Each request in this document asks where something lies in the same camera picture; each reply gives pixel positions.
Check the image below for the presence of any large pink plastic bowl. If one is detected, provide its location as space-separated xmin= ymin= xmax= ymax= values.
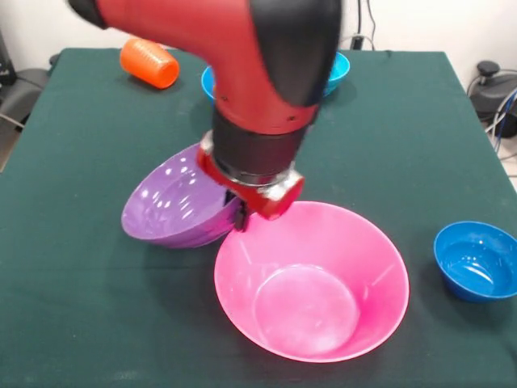
xmin=213 ymin=200 xmax=410 ymax=364

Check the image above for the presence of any small cyan ribbed bowl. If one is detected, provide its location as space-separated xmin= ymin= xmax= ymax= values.
xmin=322 ymin=51 xmax=351 ymax=98

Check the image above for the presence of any blue cable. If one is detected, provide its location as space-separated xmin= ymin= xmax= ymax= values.
xmin=484 ymin=88 xmax=517 ymax=162

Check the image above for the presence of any small dark blue bowl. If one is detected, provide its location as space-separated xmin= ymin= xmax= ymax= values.
xmin=434 ymin=221 xmax=517 ymax=303

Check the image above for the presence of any black power cable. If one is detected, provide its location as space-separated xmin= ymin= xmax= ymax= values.
xmin=350 ymin=0 xmax=377 ymax=50

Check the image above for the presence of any large light blue bowl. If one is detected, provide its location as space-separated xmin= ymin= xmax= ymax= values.
xmin=200 ymin=65 xmax=217 ymax=104

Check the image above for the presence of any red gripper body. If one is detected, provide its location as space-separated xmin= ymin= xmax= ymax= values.
xmin=195 ymin=131 xmax=306 ymax=222

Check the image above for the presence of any large purple plastic bowl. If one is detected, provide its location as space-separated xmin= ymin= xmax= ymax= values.
xmin=120 ymin=143 xmax=242 ymax=250

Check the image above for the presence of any dark green tablecloth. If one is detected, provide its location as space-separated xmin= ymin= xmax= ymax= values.
xmin=0 ymin=47 xmax=517 ymax=388

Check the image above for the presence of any grey office chair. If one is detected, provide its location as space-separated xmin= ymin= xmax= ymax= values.
xmin=0 ymin=27 xmax=60 ymax=130

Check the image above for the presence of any orange plastic cup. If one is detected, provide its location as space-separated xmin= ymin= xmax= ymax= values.
xmin=119 ymin=36 xmax=181 ymax=90

